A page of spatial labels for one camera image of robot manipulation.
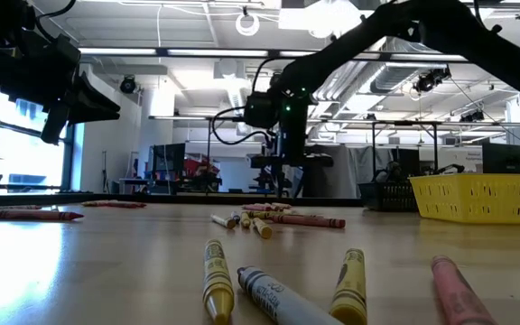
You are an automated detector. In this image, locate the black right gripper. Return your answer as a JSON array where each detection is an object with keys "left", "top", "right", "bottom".
[{"left": 246, "top": 88, "right": 334, "bottom": 199}]

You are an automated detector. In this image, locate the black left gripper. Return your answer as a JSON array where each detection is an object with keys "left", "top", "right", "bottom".
[{"left": 29, "top": 33, "right": 121, "bottom": 126}]

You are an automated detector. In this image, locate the gold crayon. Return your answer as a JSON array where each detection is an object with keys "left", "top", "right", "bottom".
[{"left": 246, "top": 209, "right": 288, "bottom": 220}]

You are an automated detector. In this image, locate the long red crayon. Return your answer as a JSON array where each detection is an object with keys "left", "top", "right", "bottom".
[{"left": 271, "top": 213, "right": 347, "bottom": 229}]

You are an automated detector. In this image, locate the dark curtain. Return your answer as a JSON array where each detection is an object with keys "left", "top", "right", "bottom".
[{"left": 307, "top": 144, "right": 361, "bottom": 199}]

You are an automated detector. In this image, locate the long ceiling light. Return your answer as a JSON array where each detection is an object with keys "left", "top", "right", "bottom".
[{"left": 78, "top": 46, "right": 270, "bottom": 58}]

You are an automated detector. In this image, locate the large window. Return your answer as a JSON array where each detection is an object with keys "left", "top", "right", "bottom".
[{"left": 0, "top": 83, "right": 75, "bottom": 191}]

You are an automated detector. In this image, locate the red equipment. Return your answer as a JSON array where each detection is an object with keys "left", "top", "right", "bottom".
[{"left": 182, "top": 155, "right": 221, "bottom": 180}]

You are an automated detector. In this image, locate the black plastic basket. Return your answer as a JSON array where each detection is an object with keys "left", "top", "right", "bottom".
[{"left": 357, "top": 180, "right": 419, "bottom": 213}]

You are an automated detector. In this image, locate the large grey crayon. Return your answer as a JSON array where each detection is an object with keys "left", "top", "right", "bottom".
[{"left": 236, "top": 265, "right": 345, "bottom": 325}]

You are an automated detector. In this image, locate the large yellow crayon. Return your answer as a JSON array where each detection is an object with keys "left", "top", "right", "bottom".
[
  {"left": 202, "top": 238, "right": 236, "bottom": 325},
  {"left": 330, "top": 247, "right": 368, "bottom": 325}
]

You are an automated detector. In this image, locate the yellow plastic basket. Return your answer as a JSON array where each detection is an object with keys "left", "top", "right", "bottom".
[{"left": 408, "top": 173, "right": 520, "bottom": 226}]

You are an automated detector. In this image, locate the large pink crayon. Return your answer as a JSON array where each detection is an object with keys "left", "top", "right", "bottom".
[{"left": 430, "top": 255, "right": 498, "bottom": 325}]

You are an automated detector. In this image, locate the large black monitor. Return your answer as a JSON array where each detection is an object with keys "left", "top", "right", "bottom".
[{"left": 482, "top": 143, "right": 520, "bottom": 175}]

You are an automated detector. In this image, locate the round black ceiling camera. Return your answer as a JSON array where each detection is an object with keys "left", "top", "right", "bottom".
[{"left": 119, "top": 75, "right": 137, "bottom": 95}]

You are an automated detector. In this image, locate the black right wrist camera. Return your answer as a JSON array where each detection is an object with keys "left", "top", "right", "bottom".
[{"left": 243, "top": 91, "right": 283, "bottom": 130}]

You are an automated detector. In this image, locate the black metal table frame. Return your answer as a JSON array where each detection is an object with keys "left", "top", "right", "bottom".
[
  {"left": 370, "top": 119, "right": 441, "bottom": 178},
  {"left": 204, "top": 116, "right": 275, "bottom": 196}
]

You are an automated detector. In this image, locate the black right camera cable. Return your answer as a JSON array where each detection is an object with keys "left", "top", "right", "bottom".
[{"left": 210, "top": 56, "right": 288, "bottom": 146}]

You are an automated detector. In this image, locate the black camera cable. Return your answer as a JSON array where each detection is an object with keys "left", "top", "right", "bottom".
[
  {"left": 36, "top": 0, "right": 77, "bottom": 42},
  {"left": 210, "top": 56, "right": 288, "bottom": 146}
]

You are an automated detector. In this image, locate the black left camera cable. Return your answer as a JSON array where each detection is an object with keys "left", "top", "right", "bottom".
[{"left": 36, "top": 0, "right": 77, "bottom": 42}]

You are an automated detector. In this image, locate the black table edge rail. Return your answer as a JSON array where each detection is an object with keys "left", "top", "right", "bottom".
[{"left": 0, "top": 192, "right": 363, "bottom": 209}]

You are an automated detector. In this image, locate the white cable coil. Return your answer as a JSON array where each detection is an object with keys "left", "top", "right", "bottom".
[{"left": 235, "top": 12, "right": 261, "bottom": 38}]

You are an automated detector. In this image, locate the black ceiling camera rig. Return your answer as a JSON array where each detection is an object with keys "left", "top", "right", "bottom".
[
  {"left": 412, "top": 66, "right": 452, "bottom": 95},
  {"left": 460, "top": 109, "right": 486, "bottom": 124}
]

